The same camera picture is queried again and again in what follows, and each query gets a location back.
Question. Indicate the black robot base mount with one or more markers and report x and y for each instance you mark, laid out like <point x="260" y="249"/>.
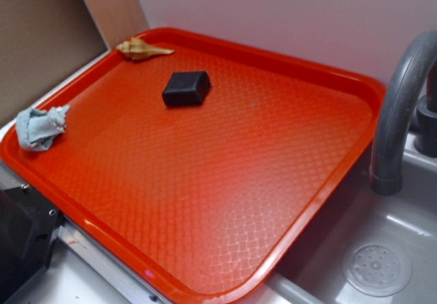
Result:
<point x="28" y="231"/>

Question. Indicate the grey plastic sink basin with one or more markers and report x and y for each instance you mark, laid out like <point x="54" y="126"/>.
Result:
<point x="311" y="271"/>

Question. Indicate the dark grey faucet handle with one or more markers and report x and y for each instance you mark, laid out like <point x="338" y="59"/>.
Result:
<point x="425" y="141"/>

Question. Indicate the aluminium frame rail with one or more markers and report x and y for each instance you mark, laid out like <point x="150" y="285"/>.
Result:
<point x="122" y="280"/>

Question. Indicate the grey curved faucet spout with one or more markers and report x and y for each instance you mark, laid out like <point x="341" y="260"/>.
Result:
<point x="406" y="87"/>

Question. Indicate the round grey sink drain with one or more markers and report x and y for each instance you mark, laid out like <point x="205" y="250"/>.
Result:
<point x="377" y="268"/>

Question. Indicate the orange plastic serving tray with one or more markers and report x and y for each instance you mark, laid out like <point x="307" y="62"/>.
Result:
<point x="201" y="201"/>

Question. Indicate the tan spiral seashell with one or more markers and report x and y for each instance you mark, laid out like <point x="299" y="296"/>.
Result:
<point x="138" y="49"/>

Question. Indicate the crumpled light blue cloth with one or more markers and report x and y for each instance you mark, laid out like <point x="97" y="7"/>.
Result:
<point x="36" y="129"/>

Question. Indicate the brown cardboard panel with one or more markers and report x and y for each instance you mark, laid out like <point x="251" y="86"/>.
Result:
<point x="43" y="42"/>

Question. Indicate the black rectangular block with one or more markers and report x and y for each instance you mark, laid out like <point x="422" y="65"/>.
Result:
<point x="186" y="89"/>

